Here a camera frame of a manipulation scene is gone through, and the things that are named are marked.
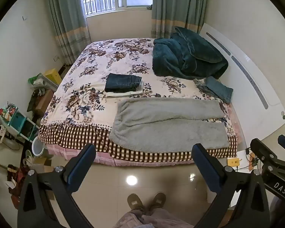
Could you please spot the yellow box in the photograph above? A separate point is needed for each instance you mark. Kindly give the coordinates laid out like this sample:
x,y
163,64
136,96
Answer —
x,y
53,76

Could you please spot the teal storage shelf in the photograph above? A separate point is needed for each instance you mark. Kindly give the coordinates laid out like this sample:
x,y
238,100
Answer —
x,y
19,121

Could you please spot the grey-green curtain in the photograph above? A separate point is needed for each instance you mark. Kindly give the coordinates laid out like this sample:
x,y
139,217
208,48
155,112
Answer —
x,y
175,7
66,16

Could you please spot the white waste bin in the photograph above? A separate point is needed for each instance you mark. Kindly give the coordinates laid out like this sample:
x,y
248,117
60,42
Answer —
x,y
39,148

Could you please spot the blue frayed jeans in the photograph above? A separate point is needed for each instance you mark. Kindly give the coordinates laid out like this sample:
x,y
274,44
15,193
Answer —
x,y
219,90

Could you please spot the floral bed blanket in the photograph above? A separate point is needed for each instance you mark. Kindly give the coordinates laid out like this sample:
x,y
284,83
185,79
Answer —
x,y
90,104

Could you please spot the dark green plush blanket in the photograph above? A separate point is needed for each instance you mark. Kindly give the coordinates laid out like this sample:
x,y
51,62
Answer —
x,y
180,57

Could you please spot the wall socket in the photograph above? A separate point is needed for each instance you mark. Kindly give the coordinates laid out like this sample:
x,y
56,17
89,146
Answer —
x,y
57,58

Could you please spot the pink checked bed sheet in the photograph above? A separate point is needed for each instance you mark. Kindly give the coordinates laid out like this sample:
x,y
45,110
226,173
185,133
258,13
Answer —
x,y
104,158

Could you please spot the grey fleece pants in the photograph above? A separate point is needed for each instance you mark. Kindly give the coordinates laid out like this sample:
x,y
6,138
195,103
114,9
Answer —
x,y
166,123

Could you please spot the yellow power strip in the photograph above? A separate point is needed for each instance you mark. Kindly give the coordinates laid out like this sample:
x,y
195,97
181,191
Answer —
x,y
233,162

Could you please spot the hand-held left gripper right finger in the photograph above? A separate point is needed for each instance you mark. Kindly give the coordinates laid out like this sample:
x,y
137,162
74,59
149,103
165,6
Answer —
x,y
204,165

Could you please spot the folded white pants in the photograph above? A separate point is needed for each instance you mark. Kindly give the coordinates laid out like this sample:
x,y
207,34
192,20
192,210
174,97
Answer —
x,y
118,94

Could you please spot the folded dark jeans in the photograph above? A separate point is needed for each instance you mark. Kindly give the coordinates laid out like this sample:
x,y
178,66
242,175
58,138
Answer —
x,y
122,82

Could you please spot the red clothes pile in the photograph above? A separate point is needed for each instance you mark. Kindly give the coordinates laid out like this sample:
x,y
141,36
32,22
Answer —
x,y
16,180

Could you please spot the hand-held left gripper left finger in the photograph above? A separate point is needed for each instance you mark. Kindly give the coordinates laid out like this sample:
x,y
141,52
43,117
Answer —
x,y
85,162

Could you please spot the person's trouser legs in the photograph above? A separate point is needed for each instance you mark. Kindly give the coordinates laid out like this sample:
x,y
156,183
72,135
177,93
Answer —
x,y
152,220

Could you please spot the brown cardboard box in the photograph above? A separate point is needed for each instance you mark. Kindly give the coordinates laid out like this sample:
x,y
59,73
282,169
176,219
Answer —
x,y
44,102

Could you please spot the green plastic bag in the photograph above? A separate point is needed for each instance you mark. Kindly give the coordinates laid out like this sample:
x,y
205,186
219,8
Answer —
x,y
36,79

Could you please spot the white headboard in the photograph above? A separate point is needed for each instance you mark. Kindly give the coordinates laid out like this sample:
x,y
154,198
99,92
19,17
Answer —
x,y
251,95

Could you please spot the person's brown shoe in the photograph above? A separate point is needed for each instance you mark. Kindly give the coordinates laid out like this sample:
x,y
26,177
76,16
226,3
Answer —
x,y
158,200
135,203

